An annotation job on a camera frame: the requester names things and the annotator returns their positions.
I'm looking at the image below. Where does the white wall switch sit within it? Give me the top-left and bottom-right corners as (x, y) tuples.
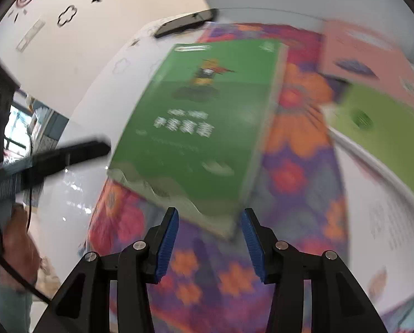
(16, 19), (46, 52)

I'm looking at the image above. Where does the floral blanket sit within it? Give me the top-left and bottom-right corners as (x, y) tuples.
(78, 22), (353, 333)

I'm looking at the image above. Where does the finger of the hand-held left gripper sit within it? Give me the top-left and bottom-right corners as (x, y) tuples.
(33, 140), (111, 183)

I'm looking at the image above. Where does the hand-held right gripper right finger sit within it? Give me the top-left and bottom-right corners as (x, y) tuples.
(241, 208), (389, 333)

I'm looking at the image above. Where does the pink book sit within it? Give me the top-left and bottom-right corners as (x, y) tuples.
(318, 19), (414, 110)

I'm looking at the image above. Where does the black outline cloud sticker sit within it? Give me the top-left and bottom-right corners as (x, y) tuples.
(57, 5), (79, 27)

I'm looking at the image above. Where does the person's left forearm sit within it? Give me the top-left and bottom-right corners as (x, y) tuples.
(0, 260), (33, 333)

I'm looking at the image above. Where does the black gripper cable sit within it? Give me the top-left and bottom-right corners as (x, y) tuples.
(0, 238), (52, 302)

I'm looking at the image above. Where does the person's left hand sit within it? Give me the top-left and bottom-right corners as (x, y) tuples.
(1, 205), (43, 294)

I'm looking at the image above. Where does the white paperback booklet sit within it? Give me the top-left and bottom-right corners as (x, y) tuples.
(332, 132), (414, 323)

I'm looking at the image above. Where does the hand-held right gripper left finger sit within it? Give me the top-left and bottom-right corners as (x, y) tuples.
(35, 207), (180, 333)

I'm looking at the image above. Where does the lime green book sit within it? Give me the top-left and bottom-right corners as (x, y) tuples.
(326, 83), (414, 209)

